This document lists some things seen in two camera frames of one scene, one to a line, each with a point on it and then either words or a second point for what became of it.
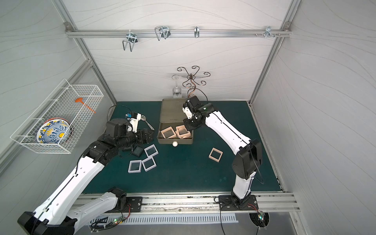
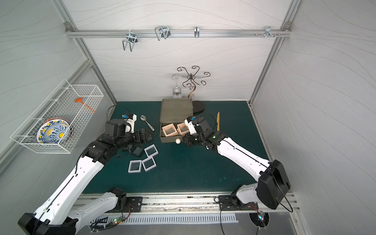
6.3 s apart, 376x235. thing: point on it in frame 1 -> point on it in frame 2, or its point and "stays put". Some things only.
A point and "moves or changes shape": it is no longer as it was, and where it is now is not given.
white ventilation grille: (143, 219) stays put
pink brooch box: (168, 132) moves or changes shape
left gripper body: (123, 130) stays put
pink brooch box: (182, 132) moves or changes shape
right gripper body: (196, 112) -> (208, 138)
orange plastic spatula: (80, 100) stays put
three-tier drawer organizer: (172, 130) stays put
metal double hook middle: (163, 32) stays put
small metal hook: (197, 31) stays put
